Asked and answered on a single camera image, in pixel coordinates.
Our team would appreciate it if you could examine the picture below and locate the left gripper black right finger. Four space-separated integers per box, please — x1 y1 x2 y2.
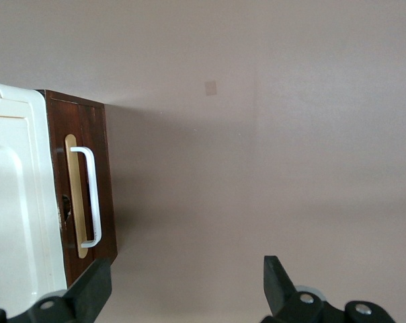
260 255 397 323

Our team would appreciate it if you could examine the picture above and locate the white plastic drawer cabinet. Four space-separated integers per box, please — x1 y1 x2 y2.
0 81 69 312

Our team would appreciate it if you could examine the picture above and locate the dark brown wooden drawer front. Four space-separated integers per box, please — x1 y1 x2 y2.
36 89 119 289

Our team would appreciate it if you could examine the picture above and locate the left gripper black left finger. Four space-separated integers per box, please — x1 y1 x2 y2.
0 257 112 323

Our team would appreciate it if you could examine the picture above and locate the white bow drawer handle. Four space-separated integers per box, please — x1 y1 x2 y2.
70 146 103 249

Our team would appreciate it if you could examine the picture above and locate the light wooden handle backing strip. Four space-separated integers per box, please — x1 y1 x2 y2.
64 133 89 259

